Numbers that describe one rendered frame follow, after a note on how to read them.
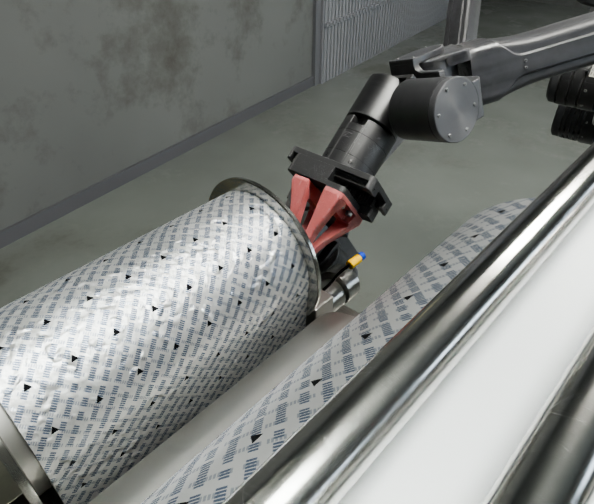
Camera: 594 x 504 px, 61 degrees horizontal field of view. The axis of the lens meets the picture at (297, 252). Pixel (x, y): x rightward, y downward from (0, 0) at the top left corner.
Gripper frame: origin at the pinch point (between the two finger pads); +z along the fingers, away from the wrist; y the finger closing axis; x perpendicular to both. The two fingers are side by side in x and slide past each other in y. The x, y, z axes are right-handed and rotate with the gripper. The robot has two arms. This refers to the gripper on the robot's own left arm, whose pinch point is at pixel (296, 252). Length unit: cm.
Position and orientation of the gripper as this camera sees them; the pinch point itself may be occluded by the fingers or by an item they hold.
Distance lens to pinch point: 50.7
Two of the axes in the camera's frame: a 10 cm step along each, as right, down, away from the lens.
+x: -4.0, -3.3, -8.5
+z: -5.1, 8.5, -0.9
